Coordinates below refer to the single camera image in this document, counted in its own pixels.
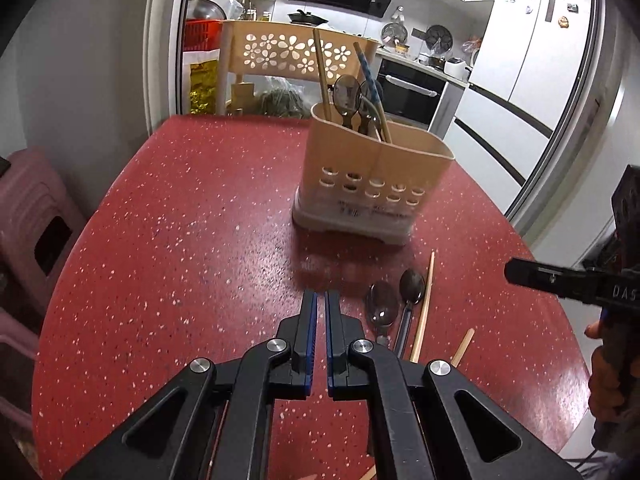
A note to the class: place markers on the black built-in oven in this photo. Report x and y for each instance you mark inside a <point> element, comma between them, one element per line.
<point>407,87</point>

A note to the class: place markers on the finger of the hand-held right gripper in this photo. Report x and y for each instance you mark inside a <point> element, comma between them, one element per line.
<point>545,277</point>

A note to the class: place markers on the black flat object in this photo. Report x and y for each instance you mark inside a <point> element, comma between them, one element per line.
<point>4,165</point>

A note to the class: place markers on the red plastic basket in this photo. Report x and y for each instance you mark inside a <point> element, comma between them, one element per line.
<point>202,35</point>

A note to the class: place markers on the beige perforated utensil holder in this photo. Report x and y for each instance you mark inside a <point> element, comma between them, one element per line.
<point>350,165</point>

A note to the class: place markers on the pink plastic stool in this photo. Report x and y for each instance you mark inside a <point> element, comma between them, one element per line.
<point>35,220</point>
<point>17,360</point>

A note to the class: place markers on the white refrigerator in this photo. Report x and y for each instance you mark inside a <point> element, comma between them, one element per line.
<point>525,60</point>

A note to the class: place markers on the round steel steamer rack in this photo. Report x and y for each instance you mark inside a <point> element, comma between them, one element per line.
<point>394,34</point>

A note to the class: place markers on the spice rack with jars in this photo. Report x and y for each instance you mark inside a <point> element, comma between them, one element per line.
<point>255,2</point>

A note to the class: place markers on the white kitchen appliance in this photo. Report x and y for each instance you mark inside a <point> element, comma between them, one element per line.
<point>456,66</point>

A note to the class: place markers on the black wok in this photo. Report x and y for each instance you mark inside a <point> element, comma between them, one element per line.
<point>307,17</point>

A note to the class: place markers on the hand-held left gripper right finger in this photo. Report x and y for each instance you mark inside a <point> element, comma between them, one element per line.
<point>329,340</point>

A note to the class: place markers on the plain wooden chopstick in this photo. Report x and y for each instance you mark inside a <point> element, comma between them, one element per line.
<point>462,347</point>
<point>321,75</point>
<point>424,305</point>

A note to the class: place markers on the blue patterned wooden chopstick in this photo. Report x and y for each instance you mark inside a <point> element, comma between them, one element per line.
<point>367,72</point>

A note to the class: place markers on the person's right hand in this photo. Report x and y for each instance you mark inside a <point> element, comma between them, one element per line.
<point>606,382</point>

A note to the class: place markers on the steel bowl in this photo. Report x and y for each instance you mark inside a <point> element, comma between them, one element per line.
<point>207,10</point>

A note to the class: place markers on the bag of green vegetables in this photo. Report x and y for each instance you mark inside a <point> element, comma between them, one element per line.
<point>282,100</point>

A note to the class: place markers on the wooden board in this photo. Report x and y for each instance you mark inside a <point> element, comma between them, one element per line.
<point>242,97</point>

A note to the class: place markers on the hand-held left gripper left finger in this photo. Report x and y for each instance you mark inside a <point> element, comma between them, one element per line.
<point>312,330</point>

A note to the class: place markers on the yellow bag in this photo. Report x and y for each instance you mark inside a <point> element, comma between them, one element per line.
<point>202,87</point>

